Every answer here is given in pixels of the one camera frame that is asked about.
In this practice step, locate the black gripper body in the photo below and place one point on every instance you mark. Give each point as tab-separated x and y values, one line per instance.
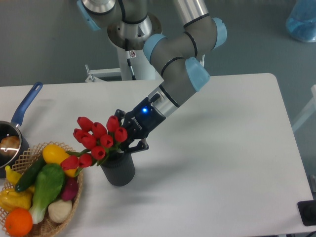
143	119

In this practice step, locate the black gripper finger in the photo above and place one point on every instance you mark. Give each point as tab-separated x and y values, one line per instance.
121	116
142	145

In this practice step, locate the red tulip bouquet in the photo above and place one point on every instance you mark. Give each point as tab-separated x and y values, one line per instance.
99	141

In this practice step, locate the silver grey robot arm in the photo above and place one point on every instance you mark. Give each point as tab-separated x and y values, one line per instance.
131	27

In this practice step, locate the dark grey ribbed vase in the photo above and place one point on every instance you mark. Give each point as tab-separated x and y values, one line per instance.
119	169

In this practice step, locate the yellow squash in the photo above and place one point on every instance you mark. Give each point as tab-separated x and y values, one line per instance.
53	153

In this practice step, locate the purple red onion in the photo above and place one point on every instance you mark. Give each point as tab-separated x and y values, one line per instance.
70	189

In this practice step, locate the green bok choy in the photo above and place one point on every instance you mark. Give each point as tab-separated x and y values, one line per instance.
48	186

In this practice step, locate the green cucumber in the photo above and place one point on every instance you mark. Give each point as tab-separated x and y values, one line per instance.
30	175

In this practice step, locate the white garlic bulb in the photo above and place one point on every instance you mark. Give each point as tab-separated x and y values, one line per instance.
59	210

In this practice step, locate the brown bread roll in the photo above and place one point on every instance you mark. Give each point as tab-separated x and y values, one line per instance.
9	146

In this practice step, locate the yellow banana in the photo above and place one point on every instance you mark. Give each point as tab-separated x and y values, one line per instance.
12	178

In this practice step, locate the yellow bell pepper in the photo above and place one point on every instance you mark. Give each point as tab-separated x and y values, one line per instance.
11	200

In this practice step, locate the orange fruit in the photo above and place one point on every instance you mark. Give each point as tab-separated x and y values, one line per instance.
19	222

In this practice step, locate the black device at edge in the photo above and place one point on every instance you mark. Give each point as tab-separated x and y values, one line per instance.
307	210

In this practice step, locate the blue translucent container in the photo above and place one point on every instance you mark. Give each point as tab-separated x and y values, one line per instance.
301	23

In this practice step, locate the blue handled saucepan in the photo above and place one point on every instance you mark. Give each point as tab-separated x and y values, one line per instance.
12	128

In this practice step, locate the white frame at right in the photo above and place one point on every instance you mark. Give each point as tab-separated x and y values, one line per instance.
306	112

